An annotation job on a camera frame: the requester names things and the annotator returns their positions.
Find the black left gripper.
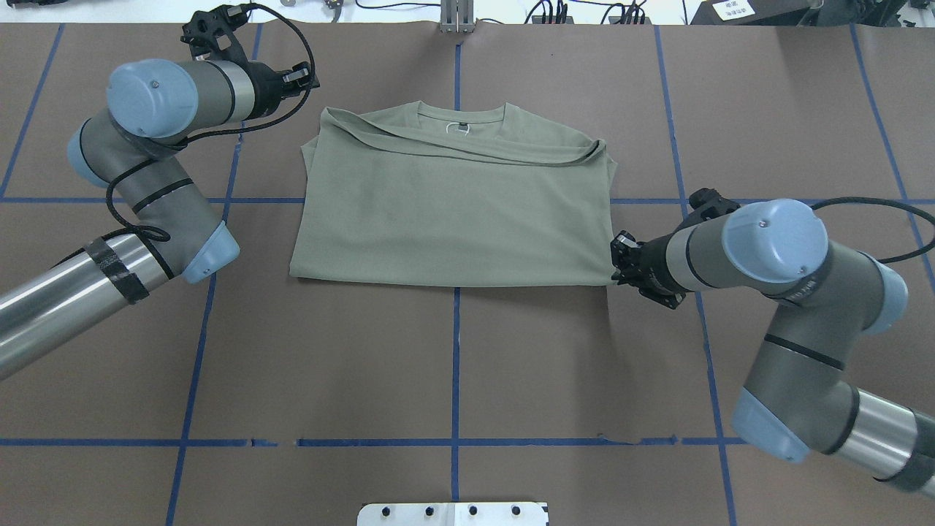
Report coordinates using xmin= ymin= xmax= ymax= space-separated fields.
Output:
xmin=253 ymin=64 xmax=320 ymax=118

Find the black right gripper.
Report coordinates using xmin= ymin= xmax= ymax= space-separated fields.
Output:
xmin=611 ymin=231 xmax=687 ymax=310

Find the olive green long-sleeve shirt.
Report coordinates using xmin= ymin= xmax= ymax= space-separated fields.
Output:
xmin=289 ymin=101 xmax=617 ymax=289

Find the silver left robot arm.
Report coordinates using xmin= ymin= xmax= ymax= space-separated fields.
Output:
xmin=1 ymin=56 xmax=318 ymax=378

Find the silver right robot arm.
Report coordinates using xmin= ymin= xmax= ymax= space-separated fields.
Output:
xmin=610 ymin=188 xmax=933 ymax=498

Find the orange black connector box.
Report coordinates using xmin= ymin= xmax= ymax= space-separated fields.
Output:
xmin=523 ymin=0 xmax=573 ymax=26

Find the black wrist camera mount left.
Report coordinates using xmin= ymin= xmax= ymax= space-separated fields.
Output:
xmin=180 ymin=4 xmax=251 ymax=64

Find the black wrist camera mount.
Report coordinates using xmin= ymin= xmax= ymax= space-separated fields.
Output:
xmin=180 ymin=4 xmax=251 ymax=64
xmin=676 ymin=188 xmax=742 ymax=231

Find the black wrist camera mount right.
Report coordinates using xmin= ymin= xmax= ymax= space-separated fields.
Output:
xmin=676 ymin=188 xmax=742 ymax=231

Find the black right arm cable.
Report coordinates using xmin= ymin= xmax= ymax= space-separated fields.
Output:
xmin=807 ymin=196 xmax=935 ymax=264

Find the aluminium frame post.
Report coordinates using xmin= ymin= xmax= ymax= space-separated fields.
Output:
xmin=438 ymin=0 xmax=476 ymax=34

